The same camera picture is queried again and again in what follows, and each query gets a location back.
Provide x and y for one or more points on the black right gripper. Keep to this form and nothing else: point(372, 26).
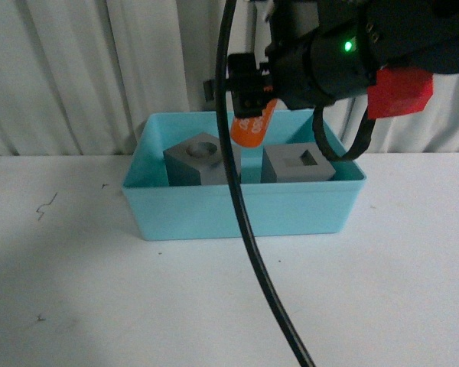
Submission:
point(315, 70)

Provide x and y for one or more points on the orange cylinder part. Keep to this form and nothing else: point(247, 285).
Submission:
point(250, 132)

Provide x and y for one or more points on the gray block with square hole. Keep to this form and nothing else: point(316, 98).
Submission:
point(295, 163)

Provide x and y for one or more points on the gray block with round hole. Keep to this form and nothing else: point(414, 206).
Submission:
point(196, 161)

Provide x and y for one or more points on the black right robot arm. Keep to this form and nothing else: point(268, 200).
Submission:
point(421, 34)

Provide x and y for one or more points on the gray-green curtain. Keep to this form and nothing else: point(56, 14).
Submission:
point(82, 77)

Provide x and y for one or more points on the red camera mount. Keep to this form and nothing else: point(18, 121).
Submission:
point(399, 91)

